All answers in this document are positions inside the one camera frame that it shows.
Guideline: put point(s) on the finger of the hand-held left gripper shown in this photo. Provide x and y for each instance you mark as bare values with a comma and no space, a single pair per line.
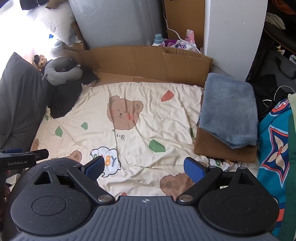
40,154

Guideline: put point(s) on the small teddy bear plush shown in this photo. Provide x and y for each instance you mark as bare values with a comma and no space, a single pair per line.
41,61

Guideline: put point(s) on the green cloth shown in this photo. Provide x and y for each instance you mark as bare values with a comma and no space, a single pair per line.
291,143

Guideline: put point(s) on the black bag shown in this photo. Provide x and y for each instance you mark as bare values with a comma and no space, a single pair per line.
266,88

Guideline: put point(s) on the purple and white refill pouch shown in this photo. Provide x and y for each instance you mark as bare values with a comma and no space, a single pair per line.
180,45

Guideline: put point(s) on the cream bear print blanket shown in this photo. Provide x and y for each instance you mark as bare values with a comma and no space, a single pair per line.
138,115

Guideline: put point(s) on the orange cloth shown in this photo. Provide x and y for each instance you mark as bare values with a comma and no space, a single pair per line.
283,5

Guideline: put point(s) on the detergent bottle with teal cap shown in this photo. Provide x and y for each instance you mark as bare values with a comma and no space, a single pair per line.
158,39

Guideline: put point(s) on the clear plastic bag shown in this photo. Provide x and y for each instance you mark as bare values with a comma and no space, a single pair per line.
60,23

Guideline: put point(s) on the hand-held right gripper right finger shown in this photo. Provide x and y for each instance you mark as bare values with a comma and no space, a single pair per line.
194,170

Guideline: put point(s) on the grey plastic-wrapped panel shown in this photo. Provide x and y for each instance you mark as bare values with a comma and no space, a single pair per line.
115,20

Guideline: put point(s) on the dark grey duvet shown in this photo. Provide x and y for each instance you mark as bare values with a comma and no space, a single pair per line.
20,97

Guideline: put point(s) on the low brown cardboard sheet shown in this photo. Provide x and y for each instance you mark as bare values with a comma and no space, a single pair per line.
138,62

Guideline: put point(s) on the dark cloth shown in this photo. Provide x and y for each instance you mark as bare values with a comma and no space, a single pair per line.
33,4

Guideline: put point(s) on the tall brown cardboard sheet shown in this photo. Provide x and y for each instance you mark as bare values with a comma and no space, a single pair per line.
185,18

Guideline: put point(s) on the teal printed blanket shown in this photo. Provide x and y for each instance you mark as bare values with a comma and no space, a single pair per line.
272,150

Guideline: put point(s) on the brown folded garment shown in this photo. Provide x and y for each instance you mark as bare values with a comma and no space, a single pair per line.
222,150

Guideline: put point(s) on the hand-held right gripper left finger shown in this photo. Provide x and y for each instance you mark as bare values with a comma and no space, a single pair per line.
96,165

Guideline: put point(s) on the pink bottle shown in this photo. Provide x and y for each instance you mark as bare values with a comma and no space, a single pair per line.
190,36

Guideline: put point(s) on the dark furniture edge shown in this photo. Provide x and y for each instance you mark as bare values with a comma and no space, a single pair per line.
284,46

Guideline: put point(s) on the beige crumpled cloth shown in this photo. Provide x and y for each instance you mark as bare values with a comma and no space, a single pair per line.
275,19

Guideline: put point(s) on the grey neck pillow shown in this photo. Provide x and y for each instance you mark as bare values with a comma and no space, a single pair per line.
57,71

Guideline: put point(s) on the person's left hand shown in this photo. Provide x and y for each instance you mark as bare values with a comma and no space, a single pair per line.
6,195

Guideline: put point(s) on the blue denim pants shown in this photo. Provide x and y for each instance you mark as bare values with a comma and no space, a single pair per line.
229,109

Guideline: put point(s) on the black clothes pile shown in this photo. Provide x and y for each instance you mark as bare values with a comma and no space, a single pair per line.
64,97

